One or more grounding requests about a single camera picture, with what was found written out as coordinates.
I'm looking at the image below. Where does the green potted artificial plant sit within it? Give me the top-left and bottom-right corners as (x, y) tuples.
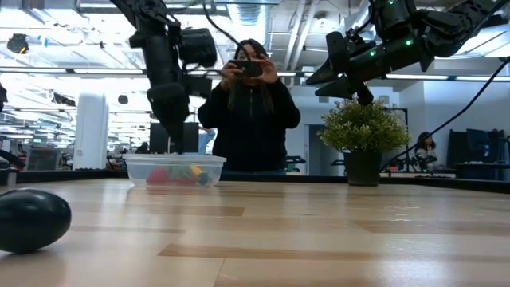
(317, 97), (411, 187)

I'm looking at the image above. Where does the black aluminium table frame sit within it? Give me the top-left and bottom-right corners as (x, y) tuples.
(0, 167), (510, 195)

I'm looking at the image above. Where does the black round toy fruit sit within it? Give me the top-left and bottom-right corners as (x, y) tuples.
(0, 187), (73, 254)

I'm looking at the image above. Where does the black smartphone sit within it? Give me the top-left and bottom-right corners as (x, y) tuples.
(228, 59), (264, 78)

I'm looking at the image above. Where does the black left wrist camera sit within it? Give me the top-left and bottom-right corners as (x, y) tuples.
(181, 27), (218, 67)

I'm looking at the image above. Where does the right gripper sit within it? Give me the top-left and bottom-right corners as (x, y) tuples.
(305, 35), (423, 105)

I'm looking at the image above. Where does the person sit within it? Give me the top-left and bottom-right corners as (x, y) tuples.
(414, 131), (439, 168)
(198, 127), (217, 155)
(197, 38), (302, 176)

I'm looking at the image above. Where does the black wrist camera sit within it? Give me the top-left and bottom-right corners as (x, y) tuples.
(325, 30), (351, 73)
(181, 27), (218, 67)

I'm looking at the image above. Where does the white cabinet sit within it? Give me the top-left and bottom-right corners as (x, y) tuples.
(73, 92), (109, 171)

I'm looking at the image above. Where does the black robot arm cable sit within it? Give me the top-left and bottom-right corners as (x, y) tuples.
(380, 57), (510, 173)

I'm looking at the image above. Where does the black monitor row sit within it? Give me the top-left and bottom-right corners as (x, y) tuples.
(448, 128), (507, 180)

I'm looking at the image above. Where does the clear plastic tupperware container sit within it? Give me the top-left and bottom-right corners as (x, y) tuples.
(122, 153), (227, 188)

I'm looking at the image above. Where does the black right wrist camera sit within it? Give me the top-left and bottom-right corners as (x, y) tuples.
(325, 30), (351, 73)

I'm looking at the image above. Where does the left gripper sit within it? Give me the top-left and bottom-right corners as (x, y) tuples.
(147, 76), (213, 155)

